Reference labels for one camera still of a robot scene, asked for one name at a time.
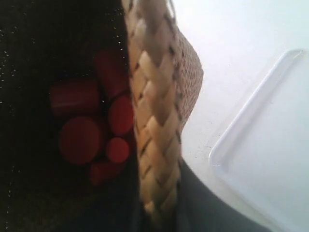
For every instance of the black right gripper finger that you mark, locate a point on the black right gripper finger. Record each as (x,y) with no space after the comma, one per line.
(200,210)

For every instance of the brown woven wicker basket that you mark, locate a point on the brown woven wicker basket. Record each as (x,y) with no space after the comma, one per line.
(46,42)

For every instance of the small red cylinder upright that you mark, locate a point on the small red cylinder upright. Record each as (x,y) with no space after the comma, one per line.
(117,150)

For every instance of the small red cylinder lying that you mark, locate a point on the small red cylinder lying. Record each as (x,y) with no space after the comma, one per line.
(103,171)

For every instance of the dark red round object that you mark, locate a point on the dark red round object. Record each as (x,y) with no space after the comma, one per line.
(120,115)

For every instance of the large red cylinder upright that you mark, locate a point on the large red cylinder upright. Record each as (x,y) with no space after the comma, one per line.
(80,140)

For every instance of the large red cylinder lying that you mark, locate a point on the large red cylinder lying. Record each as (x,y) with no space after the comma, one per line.
(74,98)

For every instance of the red cylinder upper lying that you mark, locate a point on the red cylinder upper lying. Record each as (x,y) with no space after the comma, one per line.
(111,71)

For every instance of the white plastic tray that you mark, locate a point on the white plastic tray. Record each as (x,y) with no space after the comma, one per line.
(263,155)

